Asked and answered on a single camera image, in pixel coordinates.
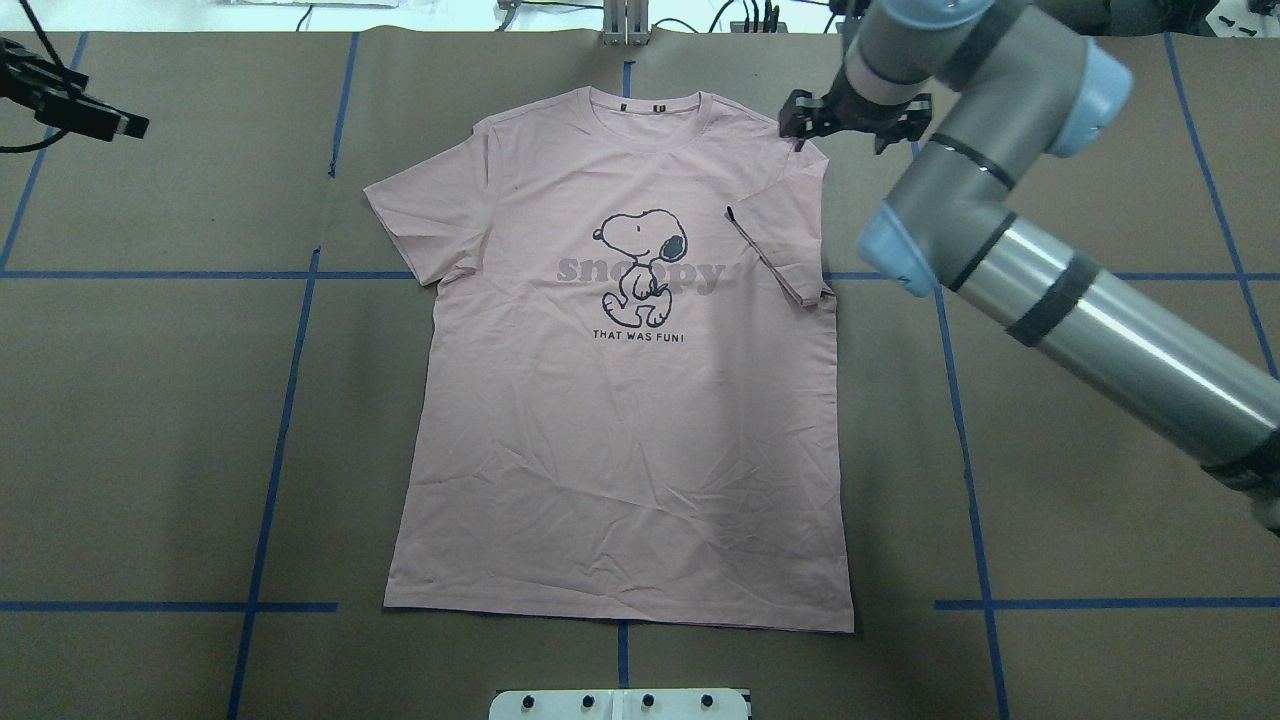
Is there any pink Snoopy t-shirt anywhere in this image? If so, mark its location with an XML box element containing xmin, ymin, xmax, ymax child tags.
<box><xmin>364</xmin><ymin>87</ymin><xmax>855</xmax><ymax>634</ymax></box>

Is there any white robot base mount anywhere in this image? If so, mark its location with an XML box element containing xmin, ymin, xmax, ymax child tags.
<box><xmin>488</xmin><ymin>688</ymin><xmax>754</xmax><ymax>719</ymax></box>

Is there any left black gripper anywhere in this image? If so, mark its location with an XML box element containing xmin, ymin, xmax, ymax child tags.
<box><xmin>1</xmin><ymin>38</ymin><xmax>150</xmax><ymax>141</ymax></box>

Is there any aluminium frame post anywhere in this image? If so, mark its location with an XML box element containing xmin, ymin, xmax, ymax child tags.
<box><xmin>600</xmin><ymin>0</ymin><xmax>652</xmax><ymax>47</ymax></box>

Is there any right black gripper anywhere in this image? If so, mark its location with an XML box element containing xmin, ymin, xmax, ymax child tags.
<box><xmin>778</xmin><ymin>85</ymin><xmax>933</xmax><ymax>155</ymax></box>

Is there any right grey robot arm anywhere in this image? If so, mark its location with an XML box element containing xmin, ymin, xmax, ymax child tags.
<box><xmin>778</xmin><ymin>1</ymin><xmax>1277</xmax><ymax>534</ymax></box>

